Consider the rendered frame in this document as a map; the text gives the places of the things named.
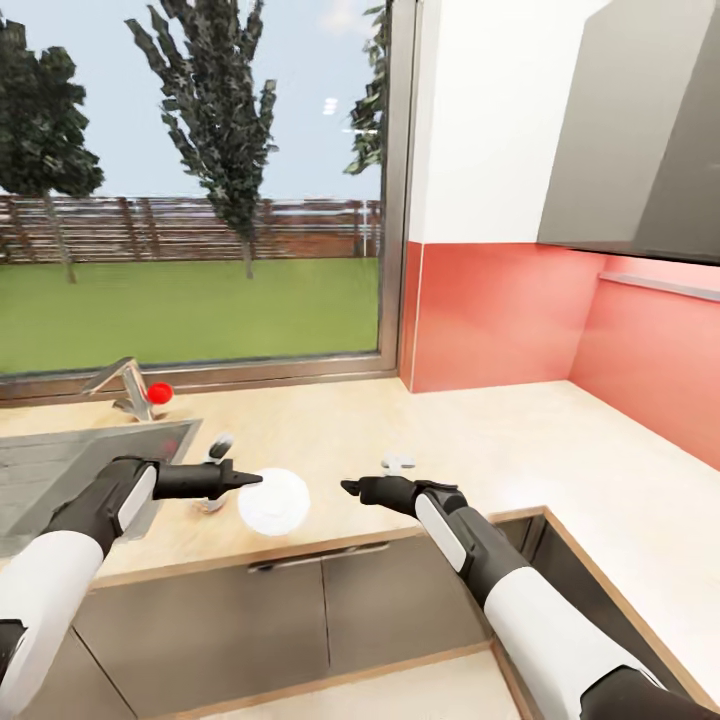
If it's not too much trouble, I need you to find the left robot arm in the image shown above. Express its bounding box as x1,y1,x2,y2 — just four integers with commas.
0,433,264,720

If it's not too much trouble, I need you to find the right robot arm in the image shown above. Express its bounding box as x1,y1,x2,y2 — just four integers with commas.
340,453,720,720

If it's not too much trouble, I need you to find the coffee cup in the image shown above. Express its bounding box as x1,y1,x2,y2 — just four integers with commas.
193,492,227,511

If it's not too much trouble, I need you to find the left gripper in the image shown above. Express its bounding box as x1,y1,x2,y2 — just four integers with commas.
179,459,264,501

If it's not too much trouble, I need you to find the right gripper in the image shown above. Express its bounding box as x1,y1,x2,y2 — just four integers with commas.
340,475,407,513

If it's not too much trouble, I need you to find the saucer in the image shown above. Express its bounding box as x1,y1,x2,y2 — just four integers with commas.
238,468,310,536

